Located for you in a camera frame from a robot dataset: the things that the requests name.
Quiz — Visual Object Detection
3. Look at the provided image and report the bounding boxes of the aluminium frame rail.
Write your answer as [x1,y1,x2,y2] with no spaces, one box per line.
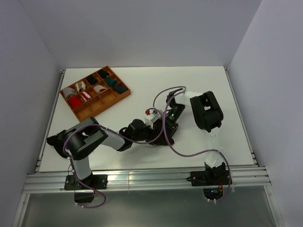
[22,166,271,194]

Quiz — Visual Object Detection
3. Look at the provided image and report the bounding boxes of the grey white rolled sock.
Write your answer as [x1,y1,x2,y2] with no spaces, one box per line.
[62,87,77,99]

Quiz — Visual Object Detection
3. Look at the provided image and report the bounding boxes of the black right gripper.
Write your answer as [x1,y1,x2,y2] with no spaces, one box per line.
[158,104,186,141]

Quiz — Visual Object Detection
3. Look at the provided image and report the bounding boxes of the dark teal rolled sock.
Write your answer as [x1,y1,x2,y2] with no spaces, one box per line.
[113,84,127,94]

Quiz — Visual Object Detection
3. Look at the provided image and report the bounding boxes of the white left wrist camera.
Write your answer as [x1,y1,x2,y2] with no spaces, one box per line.
[144,109,163,129]

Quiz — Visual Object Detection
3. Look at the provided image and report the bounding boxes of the beige brown rolled sock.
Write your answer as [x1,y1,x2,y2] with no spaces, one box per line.
[75,81,86,93]

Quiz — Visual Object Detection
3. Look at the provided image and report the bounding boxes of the white red rolled sock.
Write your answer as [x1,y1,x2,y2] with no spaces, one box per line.
[93,85,107,94]

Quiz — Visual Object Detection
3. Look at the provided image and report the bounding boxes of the orange wooden divider tray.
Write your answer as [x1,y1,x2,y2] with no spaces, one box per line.
[60,66,131,122]

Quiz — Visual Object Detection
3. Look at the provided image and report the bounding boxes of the black patterned sock pile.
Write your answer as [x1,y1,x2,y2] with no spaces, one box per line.
[46,130,68,158]

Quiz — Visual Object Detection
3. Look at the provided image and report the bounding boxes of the red white striped sock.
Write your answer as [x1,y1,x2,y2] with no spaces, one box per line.
[80,91,91,102]

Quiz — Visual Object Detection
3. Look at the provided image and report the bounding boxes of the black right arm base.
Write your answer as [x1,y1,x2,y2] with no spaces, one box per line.
[186,169,232,202]

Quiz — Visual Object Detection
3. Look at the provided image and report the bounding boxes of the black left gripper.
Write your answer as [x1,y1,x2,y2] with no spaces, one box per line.
[132,123,164,146]

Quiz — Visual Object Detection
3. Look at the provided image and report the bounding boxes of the teal green rolled sock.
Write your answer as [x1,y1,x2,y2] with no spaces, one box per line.
[103,77,118,87]

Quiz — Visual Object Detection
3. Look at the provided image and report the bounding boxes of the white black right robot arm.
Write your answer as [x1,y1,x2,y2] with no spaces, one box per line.
[162,88,232,184]

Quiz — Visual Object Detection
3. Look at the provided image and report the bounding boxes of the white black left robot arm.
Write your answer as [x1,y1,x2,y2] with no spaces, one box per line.
[58,117,152,189]

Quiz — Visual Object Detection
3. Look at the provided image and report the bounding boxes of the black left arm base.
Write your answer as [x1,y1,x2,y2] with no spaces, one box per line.
[64,174,108,204]

